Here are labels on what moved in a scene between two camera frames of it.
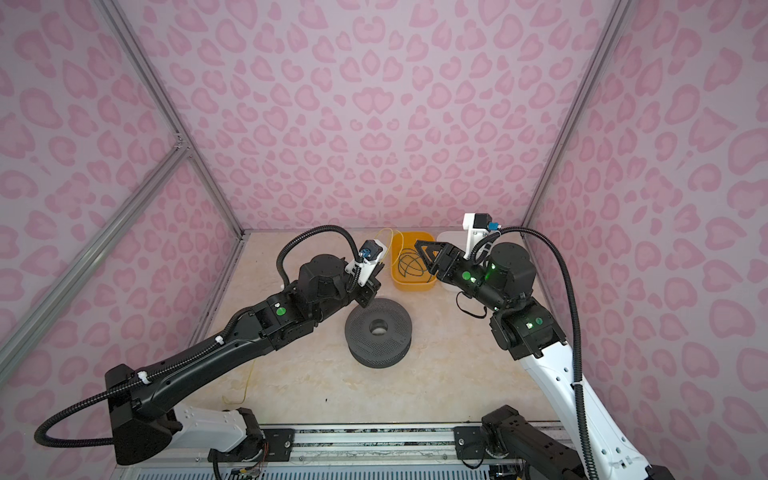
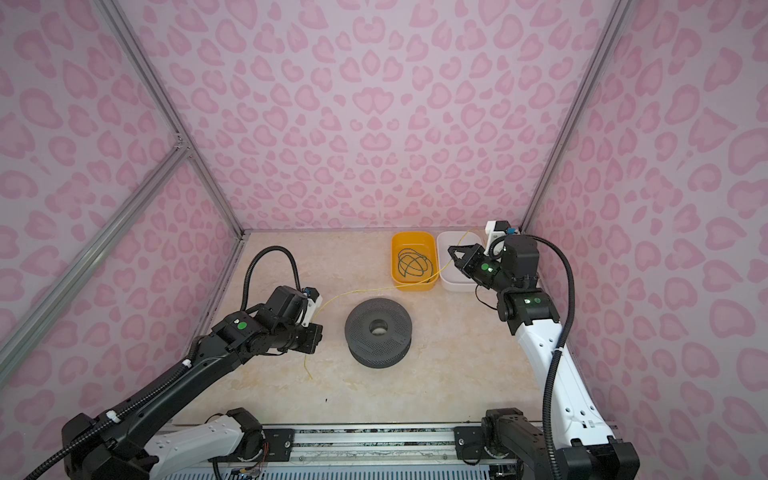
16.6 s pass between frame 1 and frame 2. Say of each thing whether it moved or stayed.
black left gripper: moved
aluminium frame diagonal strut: stayed
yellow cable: moved
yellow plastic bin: stayed
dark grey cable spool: stayed
